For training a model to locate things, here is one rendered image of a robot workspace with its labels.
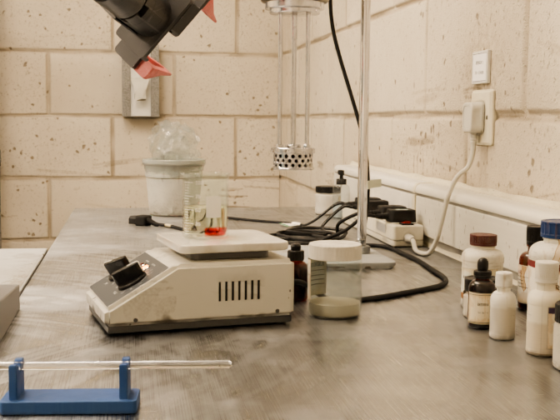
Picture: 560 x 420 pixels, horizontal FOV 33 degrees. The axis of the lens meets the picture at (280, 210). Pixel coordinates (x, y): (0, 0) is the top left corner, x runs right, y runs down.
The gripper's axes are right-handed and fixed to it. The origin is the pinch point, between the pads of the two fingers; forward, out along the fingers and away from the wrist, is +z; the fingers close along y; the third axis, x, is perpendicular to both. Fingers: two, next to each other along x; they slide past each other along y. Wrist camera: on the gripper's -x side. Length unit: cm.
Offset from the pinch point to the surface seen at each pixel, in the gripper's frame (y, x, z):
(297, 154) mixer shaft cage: 1.9, 14.5, 18.3
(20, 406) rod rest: 24, 50, -48
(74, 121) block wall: 58, -139, 150
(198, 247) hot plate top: 12.7, 36.6, -22.5
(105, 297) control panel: 23.0, 33.6, -24.7
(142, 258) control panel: 19.3, 29.7, -18.2
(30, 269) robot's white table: 38.8, 4.8, 0.2
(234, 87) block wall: 12, -116, 178
